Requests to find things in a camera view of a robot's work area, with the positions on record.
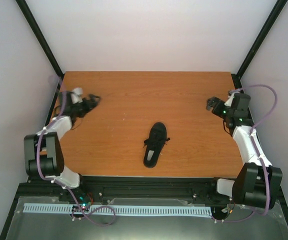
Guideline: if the black canvas sneaker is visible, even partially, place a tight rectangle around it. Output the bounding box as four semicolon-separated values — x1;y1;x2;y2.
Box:
143;122;170;168

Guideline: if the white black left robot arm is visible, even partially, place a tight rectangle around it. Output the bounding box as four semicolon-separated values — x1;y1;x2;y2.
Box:
23;87;101;202

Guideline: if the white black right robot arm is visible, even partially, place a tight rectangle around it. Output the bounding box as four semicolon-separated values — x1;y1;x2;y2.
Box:
206;92;283;211

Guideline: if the green lit controller board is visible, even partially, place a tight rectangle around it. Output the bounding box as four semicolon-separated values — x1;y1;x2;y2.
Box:
71;199;94;213

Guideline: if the right small wiring board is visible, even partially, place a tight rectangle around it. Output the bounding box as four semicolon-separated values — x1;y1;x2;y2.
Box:
221;203;235;215

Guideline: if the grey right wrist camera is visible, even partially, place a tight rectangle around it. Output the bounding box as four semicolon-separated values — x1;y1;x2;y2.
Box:
224;89;242;107

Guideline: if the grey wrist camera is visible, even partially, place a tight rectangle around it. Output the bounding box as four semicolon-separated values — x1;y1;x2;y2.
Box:
224;89;242;107
70;87;83;104

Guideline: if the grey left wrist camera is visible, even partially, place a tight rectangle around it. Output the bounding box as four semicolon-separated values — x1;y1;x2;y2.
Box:
70;87;83;104

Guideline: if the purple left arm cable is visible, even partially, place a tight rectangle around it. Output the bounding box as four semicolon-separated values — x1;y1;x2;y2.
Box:
35;74;116;227

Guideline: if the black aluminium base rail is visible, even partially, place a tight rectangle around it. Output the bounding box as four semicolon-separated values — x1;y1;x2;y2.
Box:
16;175;237;207

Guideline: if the light blue slotted cable duct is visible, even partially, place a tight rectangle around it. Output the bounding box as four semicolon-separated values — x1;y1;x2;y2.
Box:
22;203;212;218

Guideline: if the black right frame post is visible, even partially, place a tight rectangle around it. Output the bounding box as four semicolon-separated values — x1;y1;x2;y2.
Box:
235;0;288;80

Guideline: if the black frame post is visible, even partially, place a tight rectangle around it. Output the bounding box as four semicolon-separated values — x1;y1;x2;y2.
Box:
15;0;65;79
235;0;288;80

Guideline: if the black left frame post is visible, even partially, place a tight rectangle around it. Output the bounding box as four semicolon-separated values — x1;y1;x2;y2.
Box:
15;0;65;79

